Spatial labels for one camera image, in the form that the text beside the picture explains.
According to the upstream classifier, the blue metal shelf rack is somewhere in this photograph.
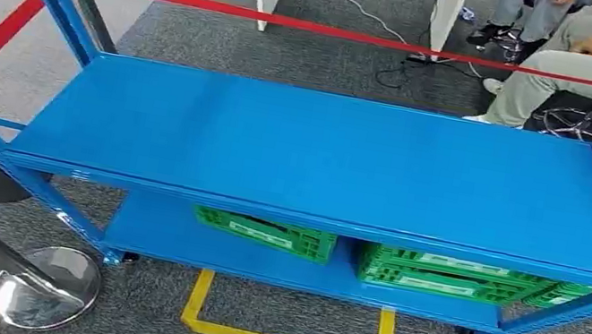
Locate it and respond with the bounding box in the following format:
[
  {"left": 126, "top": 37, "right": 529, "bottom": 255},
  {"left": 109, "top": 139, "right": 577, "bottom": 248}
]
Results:
[{"left": 0, "top": 0, "right": 592, "bottom": 334}]

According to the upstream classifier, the white desk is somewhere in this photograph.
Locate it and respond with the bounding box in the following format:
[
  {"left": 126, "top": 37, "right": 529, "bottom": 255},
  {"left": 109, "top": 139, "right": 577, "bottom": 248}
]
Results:
[{"left": 239, "top": 0, "right": 473, "bottom": 66}]

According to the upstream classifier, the chrome chair base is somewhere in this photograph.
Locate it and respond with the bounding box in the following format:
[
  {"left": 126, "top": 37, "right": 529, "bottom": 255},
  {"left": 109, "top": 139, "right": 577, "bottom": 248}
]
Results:
[
  {"left": 489, "top": 24, "right": 528, "bottom": 63},
  {"left": 530, "top": 92, "right": 592, "bottom": 143}
]

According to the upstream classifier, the person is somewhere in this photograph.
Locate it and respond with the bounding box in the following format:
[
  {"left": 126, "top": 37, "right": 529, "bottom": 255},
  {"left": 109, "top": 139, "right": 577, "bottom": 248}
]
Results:
[
  {"left": 463, "top": 0, "right": 592, "bottom": 143},
  {"left": 466, "top": 0, "right": 592, "bottom": 65}
]

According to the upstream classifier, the black floor cable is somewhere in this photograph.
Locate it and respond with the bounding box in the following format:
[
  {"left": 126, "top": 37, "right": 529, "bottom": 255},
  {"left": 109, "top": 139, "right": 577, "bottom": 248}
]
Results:
[{"left": 373, "top": 47, "right": 471, "bottom": 102}]

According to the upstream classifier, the white floor cable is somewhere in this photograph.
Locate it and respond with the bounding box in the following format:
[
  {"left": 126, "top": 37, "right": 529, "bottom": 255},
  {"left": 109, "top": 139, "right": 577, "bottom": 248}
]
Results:
[{"left": 314, "top": 0, "right": 496, "bottom": 79}]

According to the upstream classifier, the black-topped stanchion post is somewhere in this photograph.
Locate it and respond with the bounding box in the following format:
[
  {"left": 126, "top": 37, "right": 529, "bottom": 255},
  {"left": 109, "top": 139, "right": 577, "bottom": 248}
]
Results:
[{"left": 0, "top": 0, "right": 127, "bottom": 219}]

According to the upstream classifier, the chrome stanchion post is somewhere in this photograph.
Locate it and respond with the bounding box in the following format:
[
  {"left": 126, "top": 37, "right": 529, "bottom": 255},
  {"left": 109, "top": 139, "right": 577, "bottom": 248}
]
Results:
[{"left": 0, "top": 187, "right": 116, "bottom": 334}]

